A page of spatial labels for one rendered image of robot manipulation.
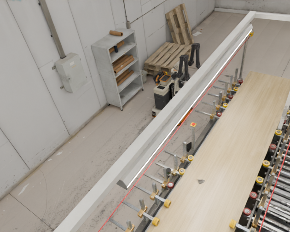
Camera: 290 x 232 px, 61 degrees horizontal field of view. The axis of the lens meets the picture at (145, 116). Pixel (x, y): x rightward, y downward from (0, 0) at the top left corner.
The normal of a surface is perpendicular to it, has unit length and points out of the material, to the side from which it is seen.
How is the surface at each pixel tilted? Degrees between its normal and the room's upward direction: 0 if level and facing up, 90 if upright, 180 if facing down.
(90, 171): 0
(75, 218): 0
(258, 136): 0
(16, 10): 90
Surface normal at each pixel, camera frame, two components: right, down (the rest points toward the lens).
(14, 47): 0.82, 0.30
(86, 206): -0.12, -0.74
